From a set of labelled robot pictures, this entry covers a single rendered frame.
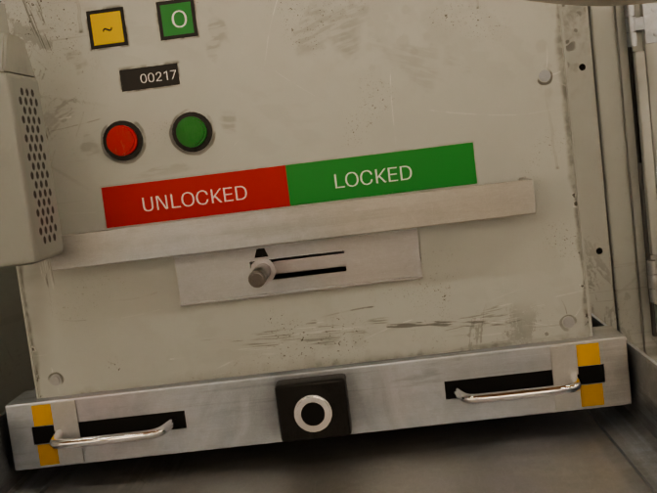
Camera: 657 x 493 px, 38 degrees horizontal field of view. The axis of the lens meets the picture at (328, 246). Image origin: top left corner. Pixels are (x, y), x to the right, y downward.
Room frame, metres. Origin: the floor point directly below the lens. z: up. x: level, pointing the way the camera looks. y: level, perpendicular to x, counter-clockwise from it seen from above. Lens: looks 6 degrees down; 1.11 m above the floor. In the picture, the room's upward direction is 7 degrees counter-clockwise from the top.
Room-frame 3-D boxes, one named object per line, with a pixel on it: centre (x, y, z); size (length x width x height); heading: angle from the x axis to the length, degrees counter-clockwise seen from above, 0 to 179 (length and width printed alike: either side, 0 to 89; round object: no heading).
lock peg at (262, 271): (0.78, 0.06, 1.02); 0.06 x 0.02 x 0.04; 177
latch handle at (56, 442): (0.79, 0.20, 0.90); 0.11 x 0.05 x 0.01; 87
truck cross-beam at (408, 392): (0.82, 0.03, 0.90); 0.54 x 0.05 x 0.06; 87
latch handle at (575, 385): (0.77, -0.14, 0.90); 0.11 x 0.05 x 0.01; 87
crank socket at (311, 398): (0.78, 0.03, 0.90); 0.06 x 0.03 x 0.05; 87
